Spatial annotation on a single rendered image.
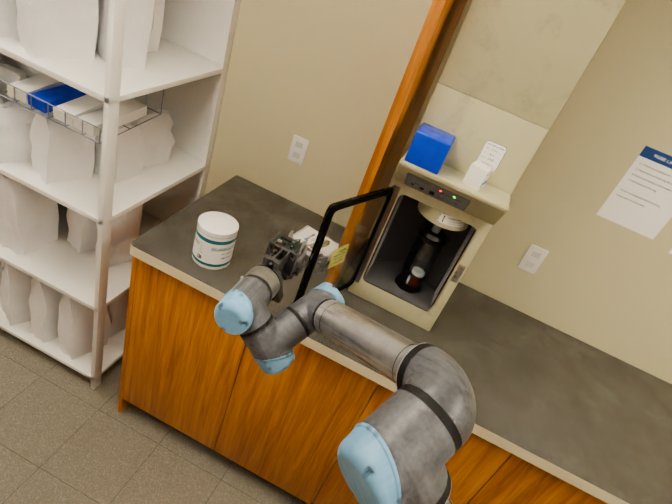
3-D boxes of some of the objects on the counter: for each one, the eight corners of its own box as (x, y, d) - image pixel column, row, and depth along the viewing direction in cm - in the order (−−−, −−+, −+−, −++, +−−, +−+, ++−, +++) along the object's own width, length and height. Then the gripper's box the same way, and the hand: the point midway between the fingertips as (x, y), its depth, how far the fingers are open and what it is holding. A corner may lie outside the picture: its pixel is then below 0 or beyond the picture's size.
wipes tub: (205, 241, 172) (212, 206, 164) (237, 257, 171) (246, 222, 162) (183, 258, 161) (189, 221, 153) (217, 276, 160) (225, 239, 152)
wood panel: (360, 234, 209) (532, -180, 132) (366, 237, 209) (542, -176, 132) (318, 294, 168) (530, -253, 92) (326, 297, 168) (545, -248, 91)
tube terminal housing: (366, 258, 196) (449, 69, 153) (441, 294, 192) (547, 110, 149) (346, 290, 175) (436, 81, 133) (429, 332, 171) (549, 130, 129)
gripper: (290, 271, 101) (326, 228, 119) (250, 251, 102) (292, 212, 120) (280, 301, 106) (316, 256, 124) (242, 281, 107) (283, 239, 125)
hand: (299, 245), depth 122 cm, fingers closed
